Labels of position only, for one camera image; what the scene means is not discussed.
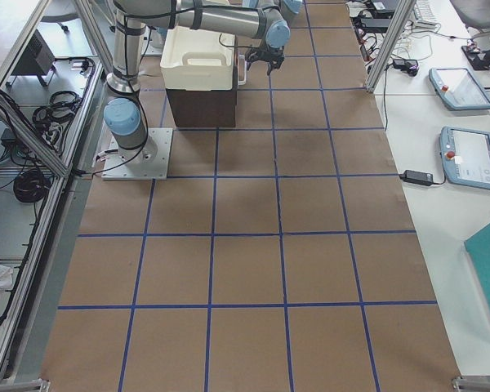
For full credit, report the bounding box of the upper teach pendant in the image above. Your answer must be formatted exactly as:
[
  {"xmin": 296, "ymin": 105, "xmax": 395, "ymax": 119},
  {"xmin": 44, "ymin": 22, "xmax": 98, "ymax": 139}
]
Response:
[{"xmin": 429, "ymin": 68, "xmax": 490, "ymax": 111}]

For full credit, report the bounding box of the wooden drawer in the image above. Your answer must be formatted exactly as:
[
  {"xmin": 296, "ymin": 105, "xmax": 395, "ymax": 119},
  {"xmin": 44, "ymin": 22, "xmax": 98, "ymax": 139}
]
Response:
[{"xmin": 238, "ymin": 54, "xmax": 247, "ymax": 87}]

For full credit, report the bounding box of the dark wooden cabinet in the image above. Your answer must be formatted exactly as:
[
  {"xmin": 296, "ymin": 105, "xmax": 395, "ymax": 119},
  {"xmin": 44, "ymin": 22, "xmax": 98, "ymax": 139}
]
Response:
[{"xmin": 166, "ymin": 89, "xmax": 237, "ymax": 128}]

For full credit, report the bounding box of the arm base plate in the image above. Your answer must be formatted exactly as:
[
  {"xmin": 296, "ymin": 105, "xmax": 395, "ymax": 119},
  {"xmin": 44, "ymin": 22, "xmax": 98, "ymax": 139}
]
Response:
[{"xmin": 100, "ymin": 127, "xmax": 173, "ymax": 180}]

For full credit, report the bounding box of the lower teach pendant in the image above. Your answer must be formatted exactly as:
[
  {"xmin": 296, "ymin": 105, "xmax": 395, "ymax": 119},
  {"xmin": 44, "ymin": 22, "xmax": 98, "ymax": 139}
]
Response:
[{"xmin": 439, "ymin": 126, "xmax": 490, "ymax": 190}]

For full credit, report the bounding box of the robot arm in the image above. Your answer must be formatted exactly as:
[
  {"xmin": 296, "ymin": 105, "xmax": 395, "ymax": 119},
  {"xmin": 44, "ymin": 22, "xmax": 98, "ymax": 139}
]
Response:
[{"xmin": 103, "ymin": 1, "xmax": 301, "ymax": 164}]

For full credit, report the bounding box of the white plastic bin top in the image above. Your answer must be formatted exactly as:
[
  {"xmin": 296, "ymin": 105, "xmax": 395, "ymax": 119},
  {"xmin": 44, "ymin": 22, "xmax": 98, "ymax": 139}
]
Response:
[{"xmin": 160, "ymin": 27, "xmax": 235, "ymax": 91}]

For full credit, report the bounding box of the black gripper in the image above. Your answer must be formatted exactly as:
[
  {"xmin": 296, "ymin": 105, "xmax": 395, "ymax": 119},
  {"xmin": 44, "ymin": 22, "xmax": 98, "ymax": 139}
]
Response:
[{"xmin": 246, "ymin": 47, "xmax": 284, "ymax": 75}]

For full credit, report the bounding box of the black power adapter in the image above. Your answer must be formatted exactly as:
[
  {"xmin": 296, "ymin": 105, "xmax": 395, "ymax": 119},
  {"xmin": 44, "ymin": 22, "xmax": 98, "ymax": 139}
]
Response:
[{"xmin": 399, "ymin": 170, "xmax": 434, "ymax": 186}]

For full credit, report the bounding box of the aluminium frame post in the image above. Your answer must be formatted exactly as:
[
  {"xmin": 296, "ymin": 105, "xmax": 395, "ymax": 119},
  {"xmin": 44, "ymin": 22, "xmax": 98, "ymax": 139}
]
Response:
[{"xmin": 365, "ymin": 0, "xmax": 416, "ymax": 93}]

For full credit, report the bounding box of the teach pendant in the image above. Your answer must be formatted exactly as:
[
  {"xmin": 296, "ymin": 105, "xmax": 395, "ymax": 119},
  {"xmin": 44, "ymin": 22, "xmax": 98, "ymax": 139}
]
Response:
[
  {"xmin": 429, "ymin": 68, "xmax": 490, "ymax": 111},
  {"xmin": 439, "ymin": 126, "xmax": 490, "ymax": 190}
]

